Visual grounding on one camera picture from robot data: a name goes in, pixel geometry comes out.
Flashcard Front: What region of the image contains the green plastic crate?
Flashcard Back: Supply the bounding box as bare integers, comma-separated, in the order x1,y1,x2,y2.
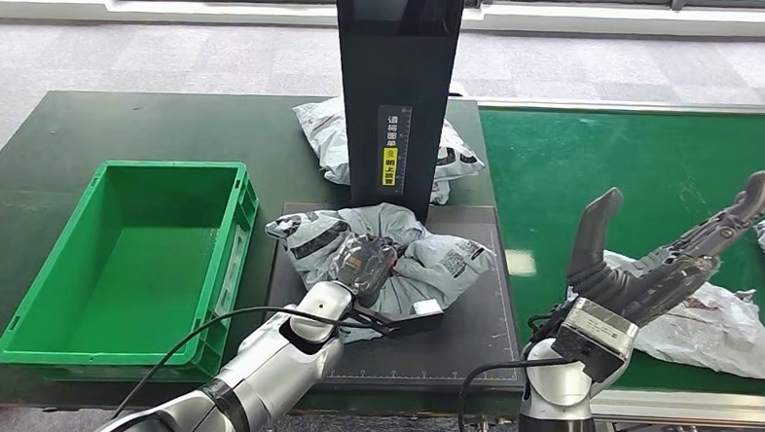
0,152,262,388

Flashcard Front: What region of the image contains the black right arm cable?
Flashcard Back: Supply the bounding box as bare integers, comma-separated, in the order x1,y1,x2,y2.
456,308,580,432

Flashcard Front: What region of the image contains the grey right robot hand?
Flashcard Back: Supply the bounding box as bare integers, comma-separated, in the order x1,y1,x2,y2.
565,155,765,334

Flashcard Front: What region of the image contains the white grey plastic parcel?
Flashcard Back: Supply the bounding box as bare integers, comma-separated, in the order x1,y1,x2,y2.
289,94,490,209

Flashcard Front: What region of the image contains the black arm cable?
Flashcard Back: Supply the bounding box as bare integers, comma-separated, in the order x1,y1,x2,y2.
456,308,580,432
110,299,386,432

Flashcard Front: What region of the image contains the green conveyor belt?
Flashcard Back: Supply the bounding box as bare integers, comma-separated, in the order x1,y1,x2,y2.
466,102,765,399

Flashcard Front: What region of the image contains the thin aluminium conveyor rail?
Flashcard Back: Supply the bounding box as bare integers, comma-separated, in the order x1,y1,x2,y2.
474,92,765,122

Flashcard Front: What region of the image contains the grey parcel with red cartoon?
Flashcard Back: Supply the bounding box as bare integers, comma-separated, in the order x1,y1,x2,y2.
260,198,498,349

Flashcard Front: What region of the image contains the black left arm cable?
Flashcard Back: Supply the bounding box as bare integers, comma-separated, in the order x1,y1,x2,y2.
110,299,386,432

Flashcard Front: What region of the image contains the wide aluminium conveyor rail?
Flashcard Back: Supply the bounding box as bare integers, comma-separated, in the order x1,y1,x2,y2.
589,388,765,431

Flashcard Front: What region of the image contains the plain grey parcel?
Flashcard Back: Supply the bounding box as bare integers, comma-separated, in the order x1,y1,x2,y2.
563,247,765,383

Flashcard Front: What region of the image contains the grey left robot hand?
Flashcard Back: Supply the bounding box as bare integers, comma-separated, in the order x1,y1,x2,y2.
326,233,400,310

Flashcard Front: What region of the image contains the black inbound scanning machine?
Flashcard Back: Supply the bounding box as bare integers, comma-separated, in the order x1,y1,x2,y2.
250,0,548,403

